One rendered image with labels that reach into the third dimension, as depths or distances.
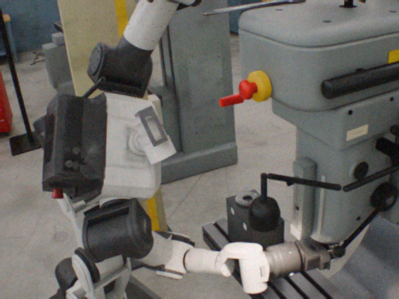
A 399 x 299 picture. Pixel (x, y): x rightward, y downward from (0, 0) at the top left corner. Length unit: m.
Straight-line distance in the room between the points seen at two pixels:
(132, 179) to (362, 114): 0.54
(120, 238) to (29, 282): 2.23
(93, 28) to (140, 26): 1.42
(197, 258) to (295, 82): 0.65
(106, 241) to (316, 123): 0.54
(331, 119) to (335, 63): 0.14
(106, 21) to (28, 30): 7.37
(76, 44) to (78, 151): 1.51
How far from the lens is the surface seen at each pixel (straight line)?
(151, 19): 1.07
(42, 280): 3.21
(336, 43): 0.78
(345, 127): 0.88
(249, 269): 1.15
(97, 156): 1.04
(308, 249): 1.21
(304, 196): 1.04
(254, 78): 0.85
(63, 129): 1.03
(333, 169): 0.99
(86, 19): 2.48
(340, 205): 1.04
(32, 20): 9.80
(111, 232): 1.04
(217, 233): 1.75
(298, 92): 0.79
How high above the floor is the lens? 2.06
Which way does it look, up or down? 28 degrees down
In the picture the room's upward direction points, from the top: 5 degrees counter-clockwise
